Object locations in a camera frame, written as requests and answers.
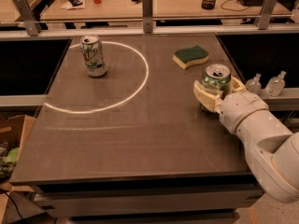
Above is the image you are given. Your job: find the black mesh cup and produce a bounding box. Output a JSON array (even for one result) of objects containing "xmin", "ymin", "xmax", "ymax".
[{"xmin": 201, "ymin": 0, "xmax": 217, "ymax": 9}]

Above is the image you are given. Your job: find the green soda can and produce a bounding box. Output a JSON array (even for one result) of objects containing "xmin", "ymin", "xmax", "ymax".
[{"xmin": 201, "ymin": 63, "xmax": 231, "ymax": 98}]

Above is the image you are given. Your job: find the metal bracket post right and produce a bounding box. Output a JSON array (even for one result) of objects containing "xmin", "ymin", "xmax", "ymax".
[{"xmin": 254, "ymin": 0, "xmax": 278, "ymax": 30}]

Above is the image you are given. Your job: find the metal bracket post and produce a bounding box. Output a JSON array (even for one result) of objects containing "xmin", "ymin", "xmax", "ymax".
[
  {"xmin": 142, "ymin": 0, "xmax": 153, "ymax": 34},
  {"xmin": 13, "ymin": 0, "xmax": 41, "ymax": 36},
  {"xmin": 254, "ymin": 0, "xmax": 278, "ymax": 30}
]

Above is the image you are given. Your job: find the metal bracket post left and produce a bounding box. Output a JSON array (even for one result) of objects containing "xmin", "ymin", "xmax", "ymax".
[{"xmin": 13, "ymin": 0, "xmax": 41, "ymax": 36}]

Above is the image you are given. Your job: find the cardboard box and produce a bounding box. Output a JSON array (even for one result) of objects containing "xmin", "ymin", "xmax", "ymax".
[{"xmin": 0, "ymin": 115, "xmax": 36, "ymax": 192}]

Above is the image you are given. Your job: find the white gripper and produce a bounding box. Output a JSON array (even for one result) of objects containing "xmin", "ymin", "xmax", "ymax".
[{"xmin": 193, "ymin": 76, "xmax": 269, "ymax": 134}]

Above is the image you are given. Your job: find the green snack bag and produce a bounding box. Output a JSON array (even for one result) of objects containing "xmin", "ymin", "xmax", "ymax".
[{"xmin": 0, "ymin": 142, "xmax": 20, "ymax": 179}]

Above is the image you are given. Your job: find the black cable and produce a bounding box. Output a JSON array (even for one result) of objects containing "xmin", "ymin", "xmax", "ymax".
[{"xmin": 0, "ymin": 189, "xmax": 26, "ymax": 224}]

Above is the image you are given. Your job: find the metal bracket post middle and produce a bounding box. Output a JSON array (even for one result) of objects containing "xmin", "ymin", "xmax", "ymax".
[{"xmin": 142, "ymin": 0, "xmax": 153, "ymax": 34}]

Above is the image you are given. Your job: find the green yellow sponge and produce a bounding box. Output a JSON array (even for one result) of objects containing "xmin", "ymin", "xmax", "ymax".
[{"xmin": 173, "ymin": 45, "xmax": 209, "ymax": 70}]

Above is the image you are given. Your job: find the clear sanitizer bottle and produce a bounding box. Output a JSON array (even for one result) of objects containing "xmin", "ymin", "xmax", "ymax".
[
  {"xmin": 265, "ymin": 71, "xmax": 286, "ymax": 96},
  {"xmin": 246, "ymin": 74, "xmax": 262, "ymax": 94}
]

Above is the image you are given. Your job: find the white 7up can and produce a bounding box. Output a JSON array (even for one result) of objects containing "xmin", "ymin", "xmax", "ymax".
[{"xmin": 80, "ymin": 35, "xmax": 107, "ymax": 77}]

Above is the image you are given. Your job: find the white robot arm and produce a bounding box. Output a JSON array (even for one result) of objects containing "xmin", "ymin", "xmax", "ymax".
[{"xmin": 193, "ymin": 79, "xmax": 299, "ymax": 203}]

